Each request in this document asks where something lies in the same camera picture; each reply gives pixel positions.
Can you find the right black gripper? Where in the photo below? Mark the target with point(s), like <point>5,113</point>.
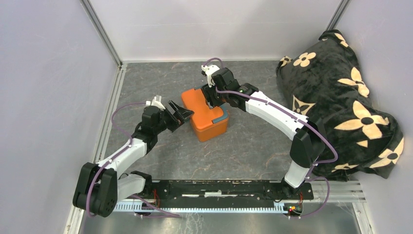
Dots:
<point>208,92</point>

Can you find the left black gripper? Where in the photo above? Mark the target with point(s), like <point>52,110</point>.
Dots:
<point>180,114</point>

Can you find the orange medicine kit box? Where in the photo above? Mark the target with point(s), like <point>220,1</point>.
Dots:
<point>207,122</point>

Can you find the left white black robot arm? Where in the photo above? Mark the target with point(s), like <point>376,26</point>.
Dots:
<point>100,186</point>

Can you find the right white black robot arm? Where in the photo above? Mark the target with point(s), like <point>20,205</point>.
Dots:
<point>307,136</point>

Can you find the black floral blanket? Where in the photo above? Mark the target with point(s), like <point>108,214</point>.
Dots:
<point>325,81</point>

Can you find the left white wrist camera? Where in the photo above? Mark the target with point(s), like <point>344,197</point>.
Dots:
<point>156,101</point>

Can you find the black mounting base rail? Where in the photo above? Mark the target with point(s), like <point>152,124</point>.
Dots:
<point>204,194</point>

